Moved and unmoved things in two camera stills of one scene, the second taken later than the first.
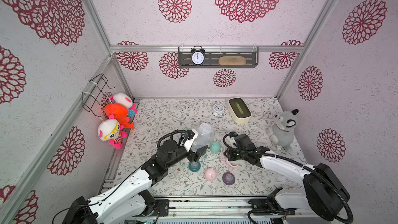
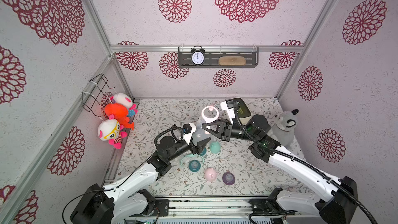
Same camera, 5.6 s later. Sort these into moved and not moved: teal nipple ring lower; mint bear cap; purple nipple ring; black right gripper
Moved: black right gripper
Not moved: mint bear cap; purple nipple ring; teal nipple ring lower
